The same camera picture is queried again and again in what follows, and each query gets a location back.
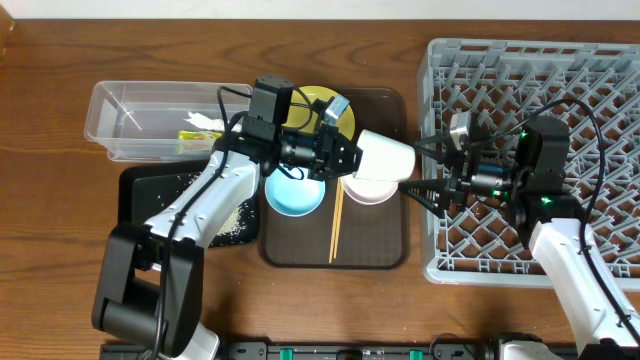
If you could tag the white green cup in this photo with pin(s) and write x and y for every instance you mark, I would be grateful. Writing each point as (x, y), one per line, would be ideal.
(384, 159)

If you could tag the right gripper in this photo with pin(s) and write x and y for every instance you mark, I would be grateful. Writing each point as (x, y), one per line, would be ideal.
(458, 176)

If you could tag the lower clear plastic bin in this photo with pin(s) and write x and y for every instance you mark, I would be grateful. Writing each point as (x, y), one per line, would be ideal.
(162, 157)

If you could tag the grey dishwasher rack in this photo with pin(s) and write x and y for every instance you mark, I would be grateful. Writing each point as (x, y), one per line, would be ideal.
(594, 89)

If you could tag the green orange snack wrapper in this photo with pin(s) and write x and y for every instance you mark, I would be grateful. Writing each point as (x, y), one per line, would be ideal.
(190, 142)

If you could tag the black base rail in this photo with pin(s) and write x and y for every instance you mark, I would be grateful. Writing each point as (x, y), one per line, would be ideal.
(262, 351)

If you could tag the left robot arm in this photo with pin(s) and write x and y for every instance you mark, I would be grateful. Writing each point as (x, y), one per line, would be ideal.
(150, 287)

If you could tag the clear plastic bin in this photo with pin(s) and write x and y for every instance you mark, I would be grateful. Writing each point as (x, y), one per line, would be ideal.
(162, 157)
(146, 116)

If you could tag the spilled rice pile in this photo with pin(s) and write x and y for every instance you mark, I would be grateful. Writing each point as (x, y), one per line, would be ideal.
(210, 215)

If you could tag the pink white bowl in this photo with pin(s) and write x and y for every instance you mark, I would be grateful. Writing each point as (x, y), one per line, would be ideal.
(368, 192)

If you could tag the upper clear plastic bin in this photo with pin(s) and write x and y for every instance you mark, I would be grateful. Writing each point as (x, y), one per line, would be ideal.
(146, 116)

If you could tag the black waste tray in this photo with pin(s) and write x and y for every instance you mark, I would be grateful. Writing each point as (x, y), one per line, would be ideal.
(146, 190)

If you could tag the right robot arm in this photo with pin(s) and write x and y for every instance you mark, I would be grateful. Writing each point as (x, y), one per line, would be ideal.
(548, 220)

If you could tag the white tissue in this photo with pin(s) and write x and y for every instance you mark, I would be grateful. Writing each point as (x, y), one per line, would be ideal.
(203, 122)

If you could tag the yellow plate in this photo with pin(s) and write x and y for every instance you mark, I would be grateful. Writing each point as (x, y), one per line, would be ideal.
(302, 112)

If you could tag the light blue bowl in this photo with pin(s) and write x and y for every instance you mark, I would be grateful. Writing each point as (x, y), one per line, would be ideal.
(290, 192)

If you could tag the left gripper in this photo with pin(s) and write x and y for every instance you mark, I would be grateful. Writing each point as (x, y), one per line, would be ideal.
(326, 156)

